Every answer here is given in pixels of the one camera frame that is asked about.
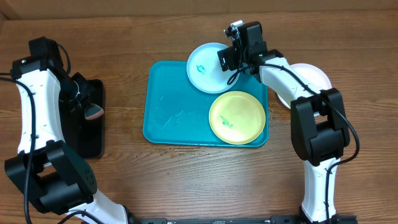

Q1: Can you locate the pink plate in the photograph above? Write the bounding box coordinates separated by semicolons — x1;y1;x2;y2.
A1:
272;63;332;109

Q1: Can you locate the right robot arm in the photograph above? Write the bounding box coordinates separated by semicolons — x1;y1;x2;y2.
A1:
218;21;350;223

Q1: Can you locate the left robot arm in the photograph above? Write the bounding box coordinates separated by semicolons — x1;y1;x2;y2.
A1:
4;37;137;223

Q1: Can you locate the black plastic tray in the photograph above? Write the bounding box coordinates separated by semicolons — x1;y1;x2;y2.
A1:
59;79;106;158

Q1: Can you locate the teal plastic tray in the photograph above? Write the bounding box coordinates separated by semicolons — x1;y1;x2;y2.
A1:
142;60;269;148

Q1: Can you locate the light blue plate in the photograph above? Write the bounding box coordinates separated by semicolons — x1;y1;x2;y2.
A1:
187;42;239;93

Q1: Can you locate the yellow plate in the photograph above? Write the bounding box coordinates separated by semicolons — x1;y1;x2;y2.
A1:
208;91;266;145

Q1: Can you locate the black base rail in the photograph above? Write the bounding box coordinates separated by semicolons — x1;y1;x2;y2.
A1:
81;215;358;224

